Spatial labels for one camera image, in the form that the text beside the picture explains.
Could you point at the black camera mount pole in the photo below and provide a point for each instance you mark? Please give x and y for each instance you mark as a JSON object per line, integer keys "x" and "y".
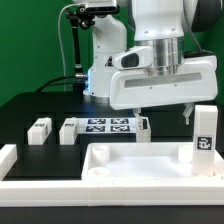
{"x": 79, "y": 19}

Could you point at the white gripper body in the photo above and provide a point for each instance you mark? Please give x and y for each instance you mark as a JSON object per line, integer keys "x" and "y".
{"x": 145, "y": 79}

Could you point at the fiducial marker plate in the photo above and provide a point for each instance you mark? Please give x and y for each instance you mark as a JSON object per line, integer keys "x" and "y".
{"x": 106, "y": 125}

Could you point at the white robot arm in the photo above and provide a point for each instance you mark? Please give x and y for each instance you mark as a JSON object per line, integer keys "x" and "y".
{"x": 160, "y": 24}

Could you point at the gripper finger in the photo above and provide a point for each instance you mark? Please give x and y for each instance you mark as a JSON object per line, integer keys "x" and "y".
{"x": 141, "y": 121}
{"x": 189, "y": 107}

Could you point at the white U-shaped fence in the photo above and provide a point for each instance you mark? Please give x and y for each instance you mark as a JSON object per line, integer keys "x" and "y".
{"x": 98, "y": 192}

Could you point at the camera on mount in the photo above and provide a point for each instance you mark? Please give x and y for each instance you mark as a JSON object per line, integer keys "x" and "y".
{"x": 101, "y": 6}

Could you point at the white desk top tray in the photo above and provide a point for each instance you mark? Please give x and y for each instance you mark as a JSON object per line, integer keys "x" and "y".
{"x": 155, "y": 163}

